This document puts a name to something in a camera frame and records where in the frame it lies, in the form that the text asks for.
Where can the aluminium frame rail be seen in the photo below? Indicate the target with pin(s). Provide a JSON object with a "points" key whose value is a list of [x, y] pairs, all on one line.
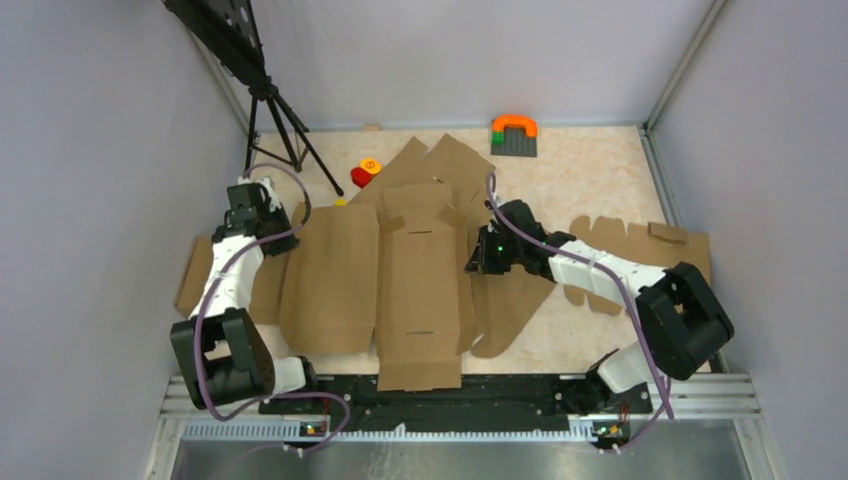
{"points": [[719, 433]]}

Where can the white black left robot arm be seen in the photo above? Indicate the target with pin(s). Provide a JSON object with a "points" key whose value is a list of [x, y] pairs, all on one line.
{"points": [[219, 350]]}

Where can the large cardboard box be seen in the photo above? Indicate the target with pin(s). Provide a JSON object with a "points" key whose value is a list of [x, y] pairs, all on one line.
{"points": [[395, 276]]}

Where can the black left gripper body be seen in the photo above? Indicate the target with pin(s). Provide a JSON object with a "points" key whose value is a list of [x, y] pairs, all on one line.
{"points": [[278, 220]]}

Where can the small red toy piece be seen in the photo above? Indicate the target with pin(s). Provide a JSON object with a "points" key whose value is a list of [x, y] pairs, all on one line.
{"points": [[367, 169]]}

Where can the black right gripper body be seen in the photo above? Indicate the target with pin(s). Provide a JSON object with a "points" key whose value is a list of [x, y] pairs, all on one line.
{"points": [[501, 253]]}

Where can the folded brown cardboard box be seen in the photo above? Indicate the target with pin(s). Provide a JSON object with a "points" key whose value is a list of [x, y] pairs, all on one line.
{"points": [[266, 288]]}

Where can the flat cardboard blank at right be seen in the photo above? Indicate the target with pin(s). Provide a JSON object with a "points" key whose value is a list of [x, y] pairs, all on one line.
{"points": [[653, 243]]}

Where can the black tripod stand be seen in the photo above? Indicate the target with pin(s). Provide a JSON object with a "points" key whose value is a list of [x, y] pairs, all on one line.
{"points": [[229, 30]]}

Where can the flat cardboard blank underneath left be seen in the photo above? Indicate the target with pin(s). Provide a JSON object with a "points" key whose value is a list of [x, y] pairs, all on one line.
{"points": [[450, 162]]}

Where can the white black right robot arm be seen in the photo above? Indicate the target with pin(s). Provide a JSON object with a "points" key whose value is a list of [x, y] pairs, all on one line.
{"points": [[680, 323]]}

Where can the orange green grey toy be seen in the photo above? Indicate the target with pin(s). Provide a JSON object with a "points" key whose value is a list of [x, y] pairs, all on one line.
{"points": [[514, 136]]}

